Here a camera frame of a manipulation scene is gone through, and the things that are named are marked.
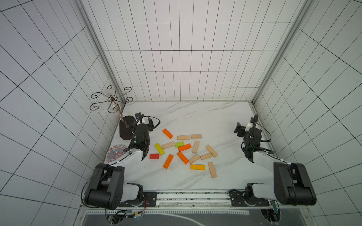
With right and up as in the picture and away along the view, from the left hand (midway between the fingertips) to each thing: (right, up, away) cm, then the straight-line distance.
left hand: (142, 120), depth 88 cm
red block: (+8, -23, -1) cm, 24 cm away
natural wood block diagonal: (+45, -20, +2) cm, 50 cm away
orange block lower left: (+17, -26, -2) cm, 31 cm away
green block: (+24, -16, +4) cm, 29 cm away
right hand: (+68, -2, +1) cm, 68 cm away
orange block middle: (+27, -18, +4) cm, 33 cm away
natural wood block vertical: (+35, -18, +4) cm, 39 cm away
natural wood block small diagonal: (+33, -24, -1) cm, 41 cm away
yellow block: (+35, -28, -4) cm, 45 cm away
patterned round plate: (-18, -20, -1) cm, 27 cm away
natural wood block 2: (+36, -12, +9) cm, 39 cm away
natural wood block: (+27, -13, +9) cm, 31 cm away
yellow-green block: (+11, -20, +4) cm, 23 cm away
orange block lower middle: (+26, -24, 0) cm, 35 cm away
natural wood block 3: (+16, -17, +5) cm, 24 cm away
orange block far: (+15, -10, +12) cm, 22 cm away
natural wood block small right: (+39, -23, 0) cm, 46 cm away
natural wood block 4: (+44, -31, -7) cm, 55 cm away
